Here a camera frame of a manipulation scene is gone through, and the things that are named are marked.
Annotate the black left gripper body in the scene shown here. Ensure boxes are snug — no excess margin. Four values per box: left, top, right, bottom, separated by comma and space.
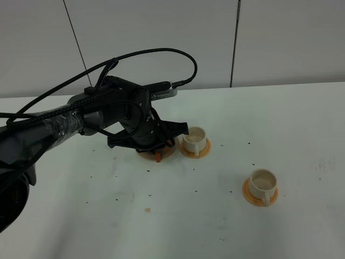
118, 107, 169, 151

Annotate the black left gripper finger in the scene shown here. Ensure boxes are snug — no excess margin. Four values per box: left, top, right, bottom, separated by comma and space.
161, 121, 189, 138
107, 130, 137, 148

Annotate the brown clay teapot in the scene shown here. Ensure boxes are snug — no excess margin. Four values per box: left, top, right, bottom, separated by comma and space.
137, 139, 177, 163

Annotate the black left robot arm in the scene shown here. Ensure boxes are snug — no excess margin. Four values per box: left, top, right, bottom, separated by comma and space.
1, 76, 189, 230

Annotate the beige round teapot coaster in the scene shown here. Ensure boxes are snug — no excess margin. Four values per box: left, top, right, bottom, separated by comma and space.
136, 136, 180, 161

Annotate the white teacup near teapot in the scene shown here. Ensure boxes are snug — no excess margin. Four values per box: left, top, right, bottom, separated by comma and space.
182, 127, 207, 157

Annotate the orange saucer near teapot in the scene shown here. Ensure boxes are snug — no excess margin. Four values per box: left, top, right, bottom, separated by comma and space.
180, 138, 211, 159

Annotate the orange saucer on right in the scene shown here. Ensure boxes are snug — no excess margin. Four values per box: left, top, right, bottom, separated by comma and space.
242, 178, 279, 207

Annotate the white teacup on right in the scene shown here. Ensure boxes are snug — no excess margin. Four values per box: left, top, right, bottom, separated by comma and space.
248, 169, 277, 207

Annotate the black smooth loose cable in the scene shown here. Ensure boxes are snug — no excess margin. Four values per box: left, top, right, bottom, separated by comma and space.
91, 58, 167, 149

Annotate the black braided camera cable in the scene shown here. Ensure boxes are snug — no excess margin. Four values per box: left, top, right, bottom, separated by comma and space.
0, 47, 198, 129

